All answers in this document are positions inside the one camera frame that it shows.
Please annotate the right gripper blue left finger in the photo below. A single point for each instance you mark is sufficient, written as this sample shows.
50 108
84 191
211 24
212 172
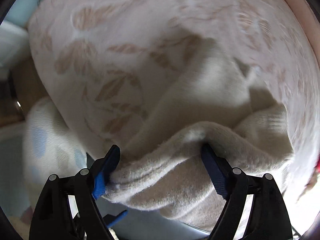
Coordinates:
101 170

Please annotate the person's right hand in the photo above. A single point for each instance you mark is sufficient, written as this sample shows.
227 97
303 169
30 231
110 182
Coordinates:
313 180

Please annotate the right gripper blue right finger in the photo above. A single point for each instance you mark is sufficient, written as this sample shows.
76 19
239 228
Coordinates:
219 171

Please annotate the pink folded duvet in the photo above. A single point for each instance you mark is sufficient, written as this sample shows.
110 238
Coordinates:
307 19

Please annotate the cream knit sweater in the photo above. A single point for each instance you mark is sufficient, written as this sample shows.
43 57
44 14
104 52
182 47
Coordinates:
217 100

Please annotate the pink butterfly bedspread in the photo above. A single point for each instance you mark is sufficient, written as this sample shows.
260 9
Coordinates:
106 64

